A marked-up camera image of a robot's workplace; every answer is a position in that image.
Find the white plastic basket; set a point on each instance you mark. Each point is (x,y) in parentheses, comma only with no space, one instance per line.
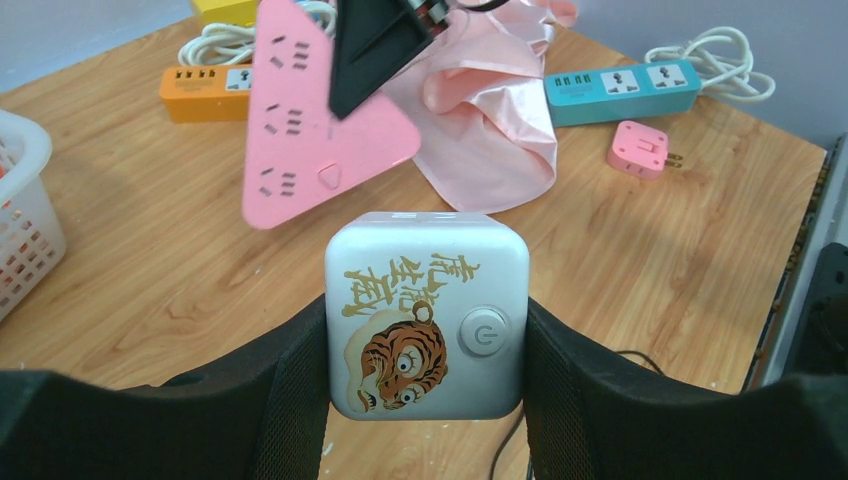
(32,240)

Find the yellow cube socket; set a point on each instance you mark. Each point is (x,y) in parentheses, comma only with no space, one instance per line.
(235,12)

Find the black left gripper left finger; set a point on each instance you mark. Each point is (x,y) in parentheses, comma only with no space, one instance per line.
(258,412)

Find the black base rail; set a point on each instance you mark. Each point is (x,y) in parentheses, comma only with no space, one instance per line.
(824,222)

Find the pink triangular socket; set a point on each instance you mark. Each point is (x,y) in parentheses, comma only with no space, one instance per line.
(298,155)

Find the pink cloth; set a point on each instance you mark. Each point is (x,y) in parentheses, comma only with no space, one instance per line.
(477,97)

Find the orange USB power strip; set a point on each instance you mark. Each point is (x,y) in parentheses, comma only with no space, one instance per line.
(206,94)

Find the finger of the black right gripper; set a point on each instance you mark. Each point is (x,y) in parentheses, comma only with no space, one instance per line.
(374,40)

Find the teal USB power strip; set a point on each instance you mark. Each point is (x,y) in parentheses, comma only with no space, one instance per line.
(621,93)

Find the white tiger cube socket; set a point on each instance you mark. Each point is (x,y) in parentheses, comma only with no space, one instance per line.
(426,314)

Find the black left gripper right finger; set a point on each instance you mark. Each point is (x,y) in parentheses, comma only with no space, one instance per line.
(593,414)

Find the pink plug adapter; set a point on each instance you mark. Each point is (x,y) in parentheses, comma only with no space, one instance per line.
(641,151)

